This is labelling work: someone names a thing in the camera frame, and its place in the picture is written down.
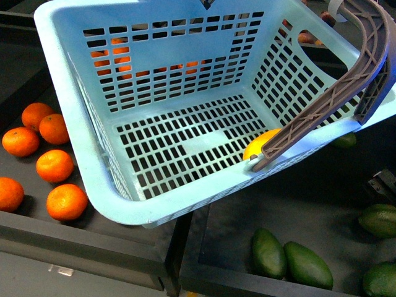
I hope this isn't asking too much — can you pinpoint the light blue plastic basket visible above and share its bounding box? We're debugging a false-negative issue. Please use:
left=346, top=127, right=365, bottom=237
left=33, top=1, right=395, bottom=228

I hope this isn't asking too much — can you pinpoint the yellow mango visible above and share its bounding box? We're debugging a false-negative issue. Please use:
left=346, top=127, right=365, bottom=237
left=243, top=128, right=281, bottom=160

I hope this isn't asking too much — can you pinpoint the green avocado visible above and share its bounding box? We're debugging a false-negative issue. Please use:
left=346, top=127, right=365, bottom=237
left=329, top=132, right=357, bottom=149
left=251, top=228, right=287, bottom=280
left=362, top=262, right=395, bottom=297
left=283, top=241, right=334, bottom=290
left=358, top=204, right=395, bottom=239

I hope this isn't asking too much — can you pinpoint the brown basket handle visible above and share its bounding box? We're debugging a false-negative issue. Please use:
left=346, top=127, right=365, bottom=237
left=252, top=1, right=395, bottom=172

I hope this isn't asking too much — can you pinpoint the green avocado behind basket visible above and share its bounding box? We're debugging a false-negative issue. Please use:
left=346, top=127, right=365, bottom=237
left=329, top=132, right=357, bottom=149

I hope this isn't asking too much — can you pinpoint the orange tangerine front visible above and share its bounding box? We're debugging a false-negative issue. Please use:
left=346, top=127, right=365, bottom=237
left=46, top=184, right=88, bottom=222

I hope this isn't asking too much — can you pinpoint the orange tangerine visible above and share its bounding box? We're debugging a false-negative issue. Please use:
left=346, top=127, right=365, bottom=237
left=36, top=149, right=74, bottom=183
left=1, top=127, right=40, bottom=157
left=39, top=113, right=70, bottom=145
left=1, top=177, right=25, bottom=212
left=46, top=184, right=88, bottom=222
left=21, top=102, right=55, bottom=132

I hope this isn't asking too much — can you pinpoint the black produce tray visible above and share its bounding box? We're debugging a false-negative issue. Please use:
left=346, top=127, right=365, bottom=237
left=1, top=21, right=395, bottom=296

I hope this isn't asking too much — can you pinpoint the orange tangerine middle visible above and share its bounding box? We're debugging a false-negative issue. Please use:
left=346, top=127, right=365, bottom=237
left=36, top=149, right=74, bottom=183

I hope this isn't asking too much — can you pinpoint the orange tangerine back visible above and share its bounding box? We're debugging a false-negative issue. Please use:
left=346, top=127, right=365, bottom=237
left=21, top=102, right=55, bottom=132

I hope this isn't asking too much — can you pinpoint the orange tangerine far left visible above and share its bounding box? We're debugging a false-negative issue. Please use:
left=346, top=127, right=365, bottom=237
left=1, top=177, right=25, bottom=212

